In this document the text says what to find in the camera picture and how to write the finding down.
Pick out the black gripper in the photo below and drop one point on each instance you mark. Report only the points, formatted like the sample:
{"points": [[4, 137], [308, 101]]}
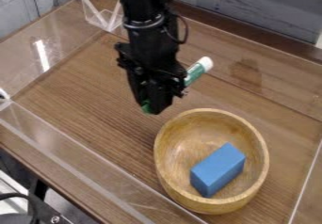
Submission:
{"points": [[147, 57]]}

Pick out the green dry erase marker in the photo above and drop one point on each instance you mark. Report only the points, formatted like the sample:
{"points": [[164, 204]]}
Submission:
{"points": [[200, 67]]}

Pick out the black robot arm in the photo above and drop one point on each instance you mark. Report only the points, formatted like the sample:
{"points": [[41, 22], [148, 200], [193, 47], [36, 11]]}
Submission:
{"points": [[144, 11]]}

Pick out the brown wooden bowl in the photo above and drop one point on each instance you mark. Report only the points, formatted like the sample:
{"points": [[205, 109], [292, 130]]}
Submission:
{"points": [[187, 139]]}

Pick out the blue rectangular block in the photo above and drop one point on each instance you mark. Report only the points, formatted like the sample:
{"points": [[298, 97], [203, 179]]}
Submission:
{"points": [[211, 174]]}

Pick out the clear acrylic corner bracket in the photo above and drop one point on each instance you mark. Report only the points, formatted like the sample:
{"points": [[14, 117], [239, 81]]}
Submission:
{"points": [[105, 19]]}

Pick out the clear acrylic tray wall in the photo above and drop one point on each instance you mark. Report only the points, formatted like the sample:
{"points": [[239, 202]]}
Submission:
{"points": [[99, 187]]}

